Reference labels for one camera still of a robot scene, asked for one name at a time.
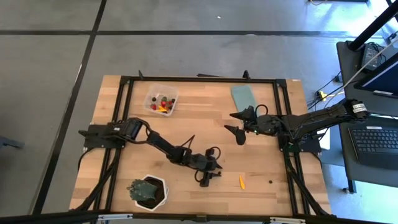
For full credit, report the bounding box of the white cable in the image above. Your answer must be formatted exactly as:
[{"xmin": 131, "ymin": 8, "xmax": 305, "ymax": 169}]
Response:
[{"xmin": 340, "ymin": 36, "xmax": 398, "ymax": 91}]

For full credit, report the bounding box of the teal folded cloth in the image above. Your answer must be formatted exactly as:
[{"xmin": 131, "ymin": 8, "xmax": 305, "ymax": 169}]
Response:
[{"xmin": 230, "ymin": 84, "xmax": 259, "ymax": 114}]

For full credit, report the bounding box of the black power brick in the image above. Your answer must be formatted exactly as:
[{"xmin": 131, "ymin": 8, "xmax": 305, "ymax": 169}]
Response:
[{"xmin": 360, "ymin": 42, "xmax": 387, "ymax": 72}]

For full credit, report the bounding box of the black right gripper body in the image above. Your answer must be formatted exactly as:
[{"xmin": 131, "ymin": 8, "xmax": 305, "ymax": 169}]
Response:
[{"xmin": 247, "ymin": 114, "xmax": 282, "ymax": 137}]

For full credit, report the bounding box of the black aluminium crossbar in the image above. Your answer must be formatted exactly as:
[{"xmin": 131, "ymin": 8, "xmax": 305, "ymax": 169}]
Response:
[{"xmin": 0, "ymin": 210, "xmax": 398, "ymax": 224}]

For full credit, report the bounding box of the silver metal bracket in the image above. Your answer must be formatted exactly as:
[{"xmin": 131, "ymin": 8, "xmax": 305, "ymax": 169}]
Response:
[
  {"xmin": 97, "ymin": 213, "xmax": 134, "ymax": 222},
  {"xmin": 269, "ymin": 217, "xmax": 306, "ymax": 223}
]

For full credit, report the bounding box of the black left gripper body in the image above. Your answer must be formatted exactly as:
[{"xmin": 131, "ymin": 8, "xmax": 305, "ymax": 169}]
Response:
[{"xmin": 177, "ymin": 149, "xmax": 218, "ymax": 172}]

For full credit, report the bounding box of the white sheet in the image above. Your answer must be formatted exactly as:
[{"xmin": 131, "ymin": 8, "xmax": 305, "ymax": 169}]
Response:
[{"xmin": 319, "ymin": 129, "xmax": 331, "ymax": 151}]

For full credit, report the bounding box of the black aluminium table frame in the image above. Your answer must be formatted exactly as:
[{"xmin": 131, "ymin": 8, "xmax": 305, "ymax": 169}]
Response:
[{"xmin": 93, "ymin": 75, "xmax": 312, "ymax": 216}]

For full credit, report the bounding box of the clear plastic tupperware container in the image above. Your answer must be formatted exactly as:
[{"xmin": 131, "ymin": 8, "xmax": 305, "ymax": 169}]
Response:
[{"xmin": 143, "ymin": 83, "xmax": 180, "ymax": 118}]

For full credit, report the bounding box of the black computer keyboard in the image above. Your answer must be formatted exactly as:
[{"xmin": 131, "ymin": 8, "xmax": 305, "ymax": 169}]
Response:
[{"xmin": 348, "ymin": 126, "xmax": 398, "ymax": 170}]

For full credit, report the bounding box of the black stand pole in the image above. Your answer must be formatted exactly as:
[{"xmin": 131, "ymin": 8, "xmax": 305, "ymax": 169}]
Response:
[{"xmin": 347, "ymin": 0, "xmax": 398, "ymax": 52}]

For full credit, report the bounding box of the dark grey desk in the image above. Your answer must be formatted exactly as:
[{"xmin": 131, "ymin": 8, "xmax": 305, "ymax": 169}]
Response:
[
  {"xmin": 338, "ymin": 113, "xmax": 398, "ymax": 194},
  {"xmin": 335, "ymin": 39, "xmax": 398, "ymax": 116}
]

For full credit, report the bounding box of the black computer monitor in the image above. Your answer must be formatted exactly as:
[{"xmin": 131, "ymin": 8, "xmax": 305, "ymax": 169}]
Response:
[{"xmin": 353, "ymin": 52, "xmax": 398, "ymax": 100}]

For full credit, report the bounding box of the black cable bundle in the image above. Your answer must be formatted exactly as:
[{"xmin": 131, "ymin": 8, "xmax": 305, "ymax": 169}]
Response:
[
  {"xmin": 284, "ymin": 152, "xmax": 331, "ymax": 216},
  {"xmin": 72, "ymin": 148, "xmax": 122, "ymax": 213}
]

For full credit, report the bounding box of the green cactus in white pot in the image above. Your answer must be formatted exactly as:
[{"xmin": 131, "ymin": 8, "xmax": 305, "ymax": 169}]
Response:
[{"xmin": 126, "ymin": 174, "xmax": 170, "ymax": 212}]

